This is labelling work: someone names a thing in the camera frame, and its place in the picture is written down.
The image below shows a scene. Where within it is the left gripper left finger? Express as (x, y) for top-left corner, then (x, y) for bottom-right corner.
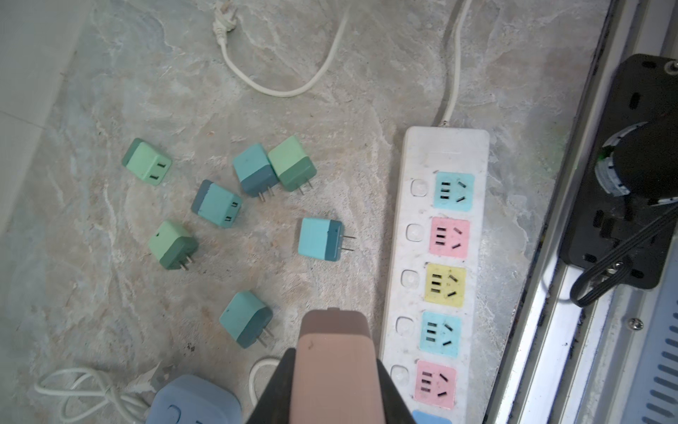
(246, 348), (296, 424)

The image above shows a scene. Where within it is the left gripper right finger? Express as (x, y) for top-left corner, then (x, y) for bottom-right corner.
(376, 360), (416, 424)

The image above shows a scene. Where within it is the pink plug adapter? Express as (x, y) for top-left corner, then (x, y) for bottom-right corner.
(290, 308), (386, 423)

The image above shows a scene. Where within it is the white long power strip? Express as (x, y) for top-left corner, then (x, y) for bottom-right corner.
(380, 126), (490, 423)

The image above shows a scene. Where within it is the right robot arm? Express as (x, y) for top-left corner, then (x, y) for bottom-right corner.
(570, 114), (677, 307)

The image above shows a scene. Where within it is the green plug adapter left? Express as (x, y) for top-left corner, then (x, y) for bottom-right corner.
(148, 220), (199, 270)

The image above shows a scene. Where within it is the teal blue plug adapter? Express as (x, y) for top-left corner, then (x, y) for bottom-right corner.
(233, 143), (279, 202)

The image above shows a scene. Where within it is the green plug adapter right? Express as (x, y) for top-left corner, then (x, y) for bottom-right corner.
(268, 136), (317, 192)

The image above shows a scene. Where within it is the light green plug adapter far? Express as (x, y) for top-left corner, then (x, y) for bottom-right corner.
(122, 138), (172, 187)

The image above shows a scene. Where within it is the blue square power socket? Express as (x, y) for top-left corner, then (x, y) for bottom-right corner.
(146, 375), (244, 424)

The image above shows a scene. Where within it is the white socket knotted cable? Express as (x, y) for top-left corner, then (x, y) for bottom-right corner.
(247, 356), (282, 409)

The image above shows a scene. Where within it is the blue socket white cable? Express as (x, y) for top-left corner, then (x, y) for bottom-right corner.
(34, 362), (162, 424)

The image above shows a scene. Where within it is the aluminium rail frame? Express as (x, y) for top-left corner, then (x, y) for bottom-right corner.
(485, 1), (677, 423)

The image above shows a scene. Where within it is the power strip white cable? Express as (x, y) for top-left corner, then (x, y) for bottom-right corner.
(211, 0), (473, 128)

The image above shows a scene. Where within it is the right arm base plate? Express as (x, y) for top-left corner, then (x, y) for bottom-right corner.
(560, 54), (677, 270)

